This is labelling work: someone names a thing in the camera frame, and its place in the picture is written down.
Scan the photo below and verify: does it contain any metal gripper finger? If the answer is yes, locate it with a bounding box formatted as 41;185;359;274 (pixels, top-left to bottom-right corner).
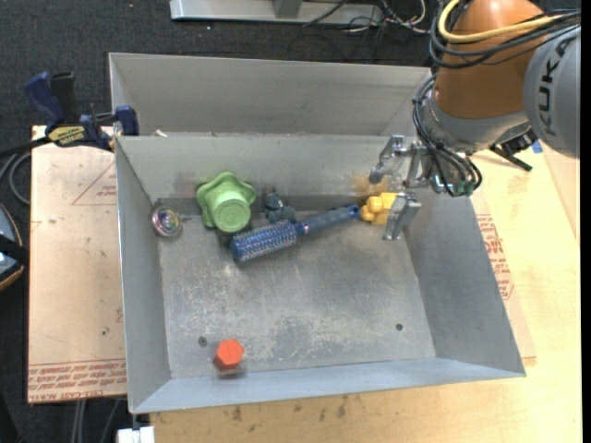
368;134;409;186
380;190;423;243

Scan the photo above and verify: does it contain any dark grey toy animal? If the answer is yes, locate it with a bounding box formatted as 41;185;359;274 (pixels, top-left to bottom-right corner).
262;191;298;225

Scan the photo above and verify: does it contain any grey metal bin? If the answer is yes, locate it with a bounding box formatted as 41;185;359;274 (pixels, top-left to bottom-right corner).
108;52;527;416

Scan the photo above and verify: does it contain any blue round hairbrush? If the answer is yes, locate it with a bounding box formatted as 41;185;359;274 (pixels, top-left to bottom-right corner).
228;203;362;264

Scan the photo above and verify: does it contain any orange hexagonal cap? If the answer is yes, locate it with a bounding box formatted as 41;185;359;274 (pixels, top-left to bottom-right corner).
211;338;247;380

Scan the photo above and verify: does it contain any shiny iridescent round top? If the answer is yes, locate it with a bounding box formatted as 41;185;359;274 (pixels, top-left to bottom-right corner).
151;205;184;240

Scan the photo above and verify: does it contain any yellow toy block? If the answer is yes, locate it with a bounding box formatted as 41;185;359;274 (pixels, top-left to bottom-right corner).
358;192;401;227

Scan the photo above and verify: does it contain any green star-shaped toy cup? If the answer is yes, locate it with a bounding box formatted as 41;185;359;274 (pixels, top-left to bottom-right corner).
194;169;259;236

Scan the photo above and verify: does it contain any brown cardboard board, red print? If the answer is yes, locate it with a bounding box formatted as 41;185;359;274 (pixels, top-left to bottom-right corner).
26;124;539;406

